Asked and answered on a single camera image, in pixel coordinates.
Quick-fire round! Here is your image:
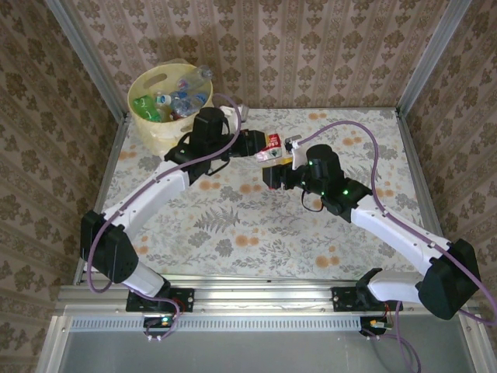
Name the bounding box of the black power connector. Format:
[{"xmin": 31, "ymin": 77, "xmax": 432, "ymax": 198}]
[
  {"xmin": 143, "ymin": 315, "xmax": 174, "ymax": 329},
  {"xmin": 360, "ymin": 316, "xmax": 389, "ymax": 336}
]

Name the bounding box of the aluminium front rail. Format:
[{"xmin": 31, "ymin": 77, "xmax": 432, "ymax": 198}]
[{"xmin": 57, "ymin": 277, "xmax": 478, "ymax": 314}]

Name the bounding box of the aluminium table side rail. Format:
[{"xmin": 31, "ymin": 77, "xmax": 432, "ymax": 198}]
[
  {"xmin": 395, "ymin": 110, "xmax": 460, "ymax": 283},
  {"xmin": 72, "ymin": 111, "xmax": 131, "ymax": 285}
]

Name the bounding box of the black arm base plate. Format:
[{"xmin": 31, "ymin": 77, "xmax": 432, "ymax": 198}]
[
  {"xmin": 332, "ymin": 286, "xmax": 404, "ymax": 312},
  {"xmin": 126, "ymin": 287, "xmax": 195, "ymax": 312}
]

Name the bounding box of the clear bottle purple white label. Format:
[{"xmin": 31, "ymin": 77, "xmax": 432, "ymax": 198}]
[{"xmin": 176, "ymin": 64, "xmax": 214, "ymax": 92}]

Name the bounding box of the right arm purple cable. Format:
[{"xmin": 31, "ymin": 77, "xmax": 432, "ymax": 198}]
[{"xmin": 298, "ymin": 122, "xmax": 497, "ymax": 370}]

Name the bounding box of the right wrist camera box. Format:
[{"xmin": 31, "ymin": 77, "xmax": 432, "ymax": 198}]
[{"xmin": 283, "ymin": 134, "xmax": 311, "ymax": 172}]

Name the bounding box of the aluminium frame post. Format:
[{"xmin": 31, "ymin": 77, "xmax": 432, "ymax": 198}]
[
  {"xmin": 43, "ymin": 0, "xmax": 129, "ymax": 120},
  {"xmin": 395, "ymin": 0, "xmax": 473, "ymax": 117}
]

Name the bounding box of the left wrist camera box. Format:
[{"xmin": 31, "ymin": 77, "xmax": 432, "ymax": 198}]
[{"xmin": 219, "ymin": 103, "xmax": 249, "ymax": 124}]

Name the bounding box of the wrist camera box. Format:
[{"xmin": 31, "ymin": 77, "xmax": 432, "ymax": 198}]
[
  {"xmin": 283, "ymin": 134, "xmax": 311, "ymax": 172},
  {"xmin": 219, "ymin": 103, "xmax": 249, "ymax": 124}
]

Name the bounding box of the grey slotted cable tray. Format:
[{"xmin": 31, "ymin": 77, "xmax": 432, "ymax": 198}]
[{"xmin": 69, "ymin": 315, "xmax": 362, "ymax": 332}]

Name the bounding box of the yellow plastic bin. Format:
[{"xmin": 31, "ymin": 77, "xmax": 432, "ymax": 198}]
[{"xmin": 127, "ymin": 64, "xmax": 215, "ymax": 160}]

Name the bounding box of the grey metal panel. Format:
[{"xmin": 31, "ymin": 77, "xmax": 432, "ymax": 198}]
[{"xmin": 36, "ymin": 313, "xmax": 492, "ymax": 373}]

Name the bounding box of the green bottle yellow cap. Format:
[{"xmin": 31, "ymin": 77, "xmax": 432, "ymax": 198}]
[{"xmin": 133, "ymin": 94, "xmax": 166, "ymax": 122}]

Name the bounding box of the red label bottle red cap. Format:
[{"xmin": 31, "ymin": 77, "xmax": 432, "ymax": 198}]
[{"xmin": 254, "ymin": 131, "xmax": 284, "ymax": 191}]

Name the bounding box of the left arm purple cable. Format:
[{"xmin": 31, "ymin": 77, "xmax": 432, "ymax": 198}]
[{"xmin": 85, "ymin": 92, "xmax": 240, "ymax": 343}]

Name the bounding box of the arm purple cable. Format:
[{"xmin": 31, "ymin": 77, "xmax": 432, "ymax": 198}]
[
  {"xmin": 298, "ymin": 122, "xmax": 497, "ymax": 370},
  {"xmin": 85, "ymin": 92, "xmax": 240, "ymax": 343}
]

